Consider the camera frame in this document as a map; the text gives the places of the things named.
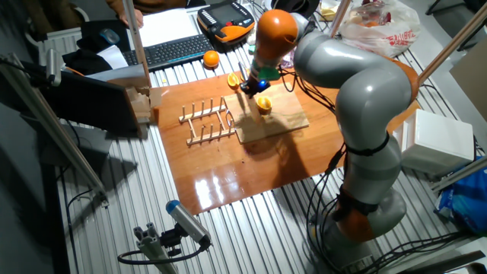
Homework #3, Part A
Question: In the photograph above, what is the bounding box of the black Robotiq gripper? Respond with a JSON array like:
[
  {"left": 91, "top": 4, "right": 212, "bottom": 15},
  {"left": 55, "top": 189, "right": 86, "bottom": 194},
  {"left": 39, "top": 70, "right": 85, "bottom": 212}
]
[{"left": 240, "top": 75, "right": 272, "bottom": 100}]

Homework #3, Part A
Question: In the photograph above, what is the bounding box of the cut orange piece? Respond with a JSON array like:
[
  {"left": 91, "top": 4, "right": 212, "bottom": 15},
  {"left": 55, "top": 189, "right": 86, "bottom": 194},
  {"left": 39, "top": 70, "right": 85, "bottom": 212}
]
[{"left": 255, "top": 96, "right": 273, "bottom": 116}]

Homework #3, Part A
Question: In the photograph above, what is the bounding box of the forearm in brown sleeve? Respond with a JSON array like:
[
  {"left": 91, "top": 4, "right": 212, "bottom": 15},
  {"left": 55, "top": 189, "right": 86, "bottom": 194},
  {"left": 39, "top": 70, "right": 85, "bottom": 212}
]
[{"left": 106, "top": 0, "right": 135, "bottom": 15}]

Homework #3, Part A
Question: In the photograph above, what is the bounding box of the whole orange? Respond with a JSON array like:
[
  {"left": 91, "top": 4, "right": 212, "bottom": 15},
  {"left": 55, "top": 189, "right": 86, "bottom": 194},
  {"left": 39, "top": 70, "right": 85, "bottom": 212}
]
[{"left": 202, "top": 49, "right": 221, "bottom": 69}]

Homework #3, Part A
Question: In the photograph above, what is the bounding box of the person hand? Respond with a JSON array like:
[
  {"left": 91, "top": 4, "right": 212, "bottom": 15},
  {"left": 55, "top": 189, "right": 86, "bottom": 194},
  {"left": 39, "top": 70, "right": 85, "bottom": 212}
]
[{"left": 119, "top": 8, "right": 145, "bottom": 30}]

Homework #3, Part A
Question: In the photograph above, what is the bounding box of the bamboo cutting board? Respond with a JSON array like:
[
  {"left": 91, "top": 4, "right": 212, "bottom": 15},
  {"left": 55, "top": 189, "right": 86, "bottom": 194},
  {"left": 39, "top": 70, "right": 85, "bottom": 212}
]
[{"left": 223, "top": 81, "right": 310, "bottom": 145}]

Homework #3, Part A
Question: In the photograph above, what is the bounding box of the wooden peg dish rack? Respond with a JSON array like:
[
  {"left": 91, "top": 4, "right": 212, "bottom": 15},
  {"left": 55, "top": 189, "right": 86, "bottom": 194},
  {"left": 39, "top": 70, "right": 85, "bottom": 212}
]
[{"left": 178, "top": 95, "right": 237, "bottom": 147}]

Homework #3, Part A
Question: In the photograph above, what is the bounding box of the orange black teach pendant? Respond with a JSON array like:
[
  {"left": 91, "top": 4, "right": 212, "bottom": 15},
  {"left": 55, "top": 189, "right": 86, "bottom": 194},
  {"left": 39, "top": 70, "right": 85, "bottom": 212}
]
[{"left": 196, "top": 0, "right": 256, "bottom": 49}]

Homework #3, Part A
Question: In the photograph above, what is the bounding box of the reddish glossy wooden board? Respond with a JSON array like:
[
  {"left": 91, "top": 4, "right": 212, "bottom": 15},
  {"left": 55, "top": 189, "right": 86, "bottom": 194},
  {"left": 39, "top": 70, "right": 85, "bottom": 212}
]
[{"left": 154, "top": 66, "right": 422, "bottom": 216}]

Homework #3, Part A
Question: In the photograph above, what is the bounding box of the black keyboard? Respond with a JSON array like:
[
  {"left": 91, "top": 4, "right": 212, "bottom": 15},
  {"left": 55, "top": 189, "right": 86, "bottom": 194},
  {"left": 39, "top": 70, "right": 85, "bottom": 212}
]
[{"left": 121, "top": 33, "right": 215, "bottom": 72}]

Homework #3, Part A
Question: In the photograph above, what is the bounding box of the black filament spool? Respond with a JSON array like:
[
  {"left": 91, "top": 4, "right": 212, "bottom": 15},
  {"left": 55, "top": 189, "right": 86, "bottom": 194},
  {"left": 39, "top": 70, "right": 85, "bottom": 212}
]
[{"left": 270, "top": 0, "right": 320, "bottom": 18}]

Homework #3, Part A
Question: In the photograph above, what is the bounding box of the large white paper sheet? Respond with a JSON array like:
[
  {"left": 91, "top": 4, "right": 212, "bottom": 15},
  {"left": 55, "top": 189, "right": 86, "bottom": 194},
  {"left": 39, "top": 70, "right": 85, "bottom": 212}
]
[{"left": 138, "top": 8, "right": 201, "bottom": 47}]

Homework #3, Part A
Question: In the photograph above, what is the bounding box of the small white paper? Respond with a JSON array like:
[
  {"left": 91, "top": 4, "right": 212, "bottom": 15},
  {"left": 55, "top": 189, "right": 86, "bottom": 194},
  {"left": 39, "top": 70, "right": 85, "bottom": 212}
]
[{"left": 97, "top": 44, "right": 129, "bottom": 70}]

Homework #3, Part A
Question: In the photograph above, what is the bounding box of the white red-print plastic bag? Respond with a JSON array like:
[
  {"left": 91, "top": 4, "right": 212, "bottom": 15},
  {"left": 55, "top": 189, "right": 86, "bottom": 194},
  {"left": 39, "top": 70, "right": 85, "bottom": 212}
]
[{"left": 338, "top": 0, "right": 422, "bottom": 58}]

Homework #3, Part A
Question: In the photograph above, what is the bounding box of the dark computer mouse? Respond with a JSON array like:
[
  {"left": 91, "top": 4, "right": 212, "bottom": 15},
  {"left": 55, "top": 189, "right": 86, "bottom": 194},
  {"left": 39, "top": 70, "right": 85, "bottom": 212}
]
[{"left": 99, "top": 27, "right": 121, "bottom": 46}]

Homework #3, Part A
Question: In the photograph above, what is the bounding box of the black monitor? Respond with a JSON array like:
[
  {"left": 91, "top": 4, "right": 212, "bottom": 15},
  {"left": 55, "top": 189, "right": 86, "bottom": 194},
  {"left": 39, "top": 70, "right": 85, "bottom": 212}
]
[{"left": 37, "top": 70, "right": 141, "bottom": 137}]

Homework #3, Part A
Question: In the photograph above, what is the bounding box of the black cloth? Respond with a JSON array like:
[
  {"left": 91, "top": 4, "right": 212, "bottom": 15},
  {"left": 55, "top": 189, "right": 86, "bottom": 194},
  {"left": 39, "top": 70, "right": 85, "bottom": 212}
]
[{"left": 62, "top": 19, "right": 126, "bottom": 76}]

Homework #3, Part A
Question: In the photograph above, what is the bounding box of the white drawer box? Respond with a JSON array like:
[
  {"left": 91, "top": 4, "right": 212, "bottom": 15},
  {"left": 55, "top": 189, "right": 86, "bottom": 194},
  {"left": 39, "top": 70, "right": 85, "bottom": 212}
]
[{"left": 393, "top": 109, "right": 476, "bottom": 177}]

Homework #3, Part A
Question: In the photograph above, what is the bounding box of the white ribbed rack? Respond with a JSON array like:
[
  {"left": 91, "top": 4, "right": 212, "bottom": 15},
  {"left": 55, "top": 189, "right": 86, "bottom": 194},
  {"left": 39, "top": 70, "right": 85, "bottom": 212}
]
[{"left": 24, "top": 26, "right": 83, "bottom": 65}]

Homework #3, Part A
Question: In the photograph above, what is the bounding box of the brown cardboard panel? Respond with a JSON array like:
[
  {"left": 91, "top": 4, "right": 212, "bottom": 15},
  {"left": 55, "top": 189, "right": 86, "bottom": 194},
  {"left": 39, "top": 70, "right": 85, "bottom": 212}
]
[{"left": 449, "top": 37, "right": 487, "bottom": 123}]

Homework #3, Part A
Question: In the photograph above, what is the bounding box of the blue plastic bag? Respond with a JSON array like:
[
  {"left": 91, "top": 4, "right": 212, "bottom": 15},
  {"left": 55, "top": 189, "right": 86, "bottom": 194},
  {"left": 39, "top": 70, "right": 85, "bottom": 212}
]
[{"left": 434, "top": 158, "right": 487, "bottom": 235}]

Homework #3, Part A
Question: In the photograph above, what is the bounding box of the aluminium frame post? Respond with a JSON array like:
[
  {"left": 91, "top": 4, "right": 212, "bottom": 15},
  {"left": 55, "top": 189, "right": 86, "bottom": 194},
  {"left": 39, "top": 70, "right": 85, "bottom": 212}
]
[
  {"left": 0, "top": 53, "right": 110, "bottom": 209},
  {"left": 329, "top": 0, "right": 352, "bottom": 39},
  {"left": 121, "top": 0, "right": 153, "bottom": 89},
  {"left": 417, "top": 2, "right": 487, "bottom": 85},
  {"left": 431, "top": 155, "right": 487, "bottom": 193}
]

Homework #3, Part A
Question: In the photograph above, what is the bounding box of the grey camera with blue end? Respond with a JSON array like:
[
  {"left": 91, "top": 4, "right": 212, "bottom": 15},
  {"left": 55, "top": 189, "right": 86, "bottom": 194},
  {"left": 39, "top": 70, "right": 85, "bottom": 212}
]
[{"left": 165, "top": 199, "right": 213, "bottom": 247}]

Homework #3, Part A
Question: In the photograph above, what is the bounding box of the short aluminium profile mount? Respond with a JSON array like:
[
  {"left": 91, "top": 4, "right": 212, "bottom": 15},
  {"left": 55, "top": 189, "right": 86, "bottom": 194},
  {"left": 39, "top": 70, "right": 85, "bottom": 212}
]
[{"left": 132, "top": 222, "right": 180, "bottom": 274}]

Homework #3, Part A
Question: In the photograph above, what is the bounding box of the black camera cable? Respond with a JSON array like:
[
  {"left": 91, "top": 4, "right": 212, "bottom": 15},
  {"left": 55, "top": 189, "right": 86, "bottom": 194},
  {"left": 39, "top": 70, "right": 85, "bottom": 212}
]
[{"left": 116, "top": 243, "right": 208, "bottom": 266}]

